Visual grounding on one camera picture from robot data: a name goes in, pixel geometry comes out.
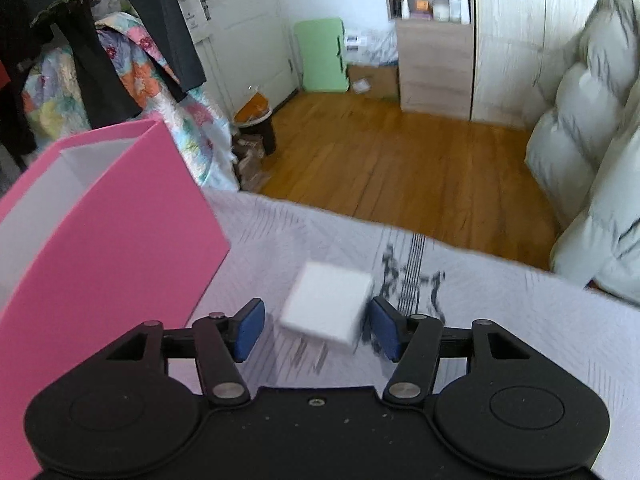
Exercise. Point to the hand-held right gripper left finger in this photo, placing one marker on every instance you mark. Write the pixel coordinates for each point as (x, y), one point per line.
(248, 330)

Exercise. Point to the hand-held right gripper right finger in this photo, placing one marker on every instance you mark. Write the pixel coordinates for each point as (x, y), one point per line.
(385, 327)

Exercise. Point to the white charger cube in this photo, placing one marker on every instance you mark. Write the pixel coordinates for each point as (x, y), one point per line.
(327, 305)

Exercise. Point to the pink storage box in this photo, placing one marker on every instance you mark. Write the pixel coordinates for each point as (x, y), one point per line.
(125, 260)

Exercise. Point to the printed white bed sheet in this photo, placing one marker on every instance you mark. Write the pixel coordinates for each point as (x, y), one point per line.
(500, 310)

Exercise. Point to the black waste bin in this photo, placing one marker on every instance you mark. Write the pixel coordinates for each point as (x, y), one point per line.
(267, 137)

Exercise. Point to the floral quilt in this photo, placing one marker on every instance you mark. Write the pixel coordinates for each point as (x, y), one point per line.
(165, 100)

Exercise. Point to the brown cardboard box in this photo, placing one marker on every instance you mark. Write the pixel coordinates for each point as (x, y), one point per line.
(375, 82)

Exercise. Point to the white puffy duvet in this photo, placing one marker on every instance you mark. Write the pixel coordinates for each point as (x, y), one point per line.
(585, 160)

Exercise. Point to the wooden shelf cabinet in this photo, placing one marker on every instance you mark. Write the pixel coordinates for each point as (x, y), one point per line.
(435, 65)

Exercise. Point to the white printed bag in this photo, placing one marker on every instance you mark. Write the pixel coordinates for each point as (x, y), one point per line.
(372, 45)

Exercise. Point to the white door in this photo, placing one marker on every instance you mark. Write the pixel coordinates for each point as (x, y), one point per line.
(250, 35)

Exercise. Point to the black frayed hanging garment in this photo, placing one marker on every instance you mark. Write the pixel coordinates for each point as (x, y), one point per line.
(100, 75)

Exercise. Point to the light wood wardrobe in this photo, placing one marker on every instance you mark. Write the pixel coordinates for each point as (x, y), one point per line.
(520, 50)

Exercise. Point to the white tote bag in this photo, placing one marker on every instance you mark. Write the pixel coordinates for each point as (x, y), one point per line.
(192, 17)

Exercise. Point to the white jar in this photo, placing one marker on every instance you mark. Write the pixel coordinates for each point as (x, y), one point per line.
(440, 12)

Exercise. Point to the white tube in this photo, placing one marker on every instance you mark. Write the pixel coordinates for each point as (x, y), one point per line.
(404, 7)

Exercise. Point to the orange small box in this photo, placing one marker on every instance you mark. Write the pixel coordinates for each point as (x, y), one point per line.
(422, 9)

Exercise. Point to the white bottle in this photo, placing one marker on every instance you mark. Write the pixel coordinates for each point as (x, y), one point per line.
(457, 6)

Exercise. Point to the red hanging garment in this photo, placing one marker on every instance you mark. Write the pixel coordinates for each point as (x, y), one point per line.
(4, 75)

